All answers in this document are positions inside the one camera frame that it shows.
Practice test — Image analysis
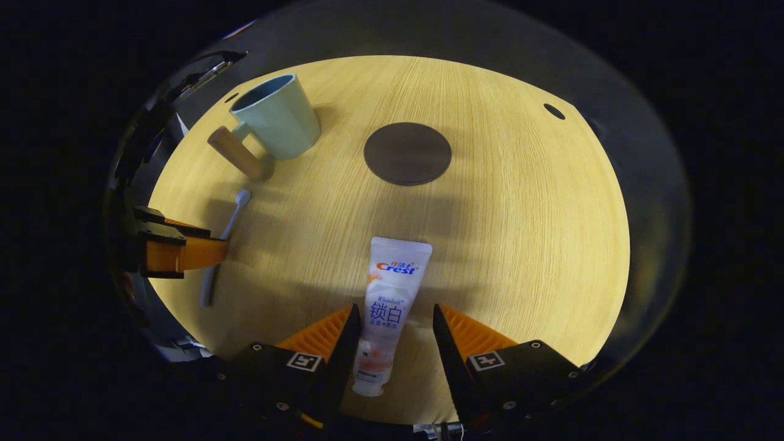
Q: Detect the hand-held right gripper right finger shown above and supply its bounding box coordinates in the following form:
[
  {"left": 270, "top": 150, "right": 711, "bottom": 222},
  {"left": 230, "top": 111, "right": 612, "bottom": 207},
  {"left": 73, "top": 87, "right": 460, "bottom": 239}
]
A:
[{"left": 432, "top": 303, "right": 582, "bottom": 429}]

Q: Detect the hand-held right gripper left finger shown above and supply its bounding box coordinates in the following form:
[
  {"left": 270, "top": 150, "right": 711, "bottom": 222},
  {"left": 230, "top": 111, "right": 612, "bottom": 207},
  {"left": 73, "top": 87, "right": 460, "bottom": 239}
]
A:
[{"left": 214, "top": 303, "right": 362, "bottom": 429}]

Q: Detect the dark round coaster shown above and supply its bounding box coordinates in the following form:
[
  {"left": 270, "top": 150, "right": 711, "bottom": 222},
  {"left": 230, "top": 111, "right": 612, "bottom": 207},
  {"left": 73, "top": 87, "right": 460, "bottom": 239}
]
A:
[{"left": 364, "top": 122, "right": 453, "bottom": 186}]

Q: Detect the light blue cup wooden handle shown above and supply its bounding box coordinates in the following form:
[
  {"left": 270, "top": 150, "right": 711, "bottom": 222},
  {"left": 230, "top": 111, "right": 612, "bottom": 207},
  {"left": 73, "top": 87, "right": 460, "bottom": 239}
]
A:
[{"left": 207, "top": 73, "right": 322, "bottom": 181}]

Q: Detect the white toothpaste tube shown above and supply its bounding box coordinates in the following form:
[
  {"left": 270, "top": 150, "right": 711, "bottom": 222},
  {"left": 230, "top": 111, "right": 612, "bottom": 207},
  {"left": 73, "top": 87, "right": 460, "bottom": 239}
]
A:
[{"left": 352, "top": 236, "right": 433, "bottom": 398}]

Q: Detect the white toothbrush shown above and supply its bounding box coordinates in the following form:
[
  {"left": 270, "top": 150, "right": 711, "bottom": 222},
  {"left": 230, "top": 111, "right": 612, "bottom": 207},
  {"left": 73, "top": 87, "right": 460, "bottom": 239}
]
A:
[{"left": 200, "top": 189, "right": 252, "bottom": 308}]

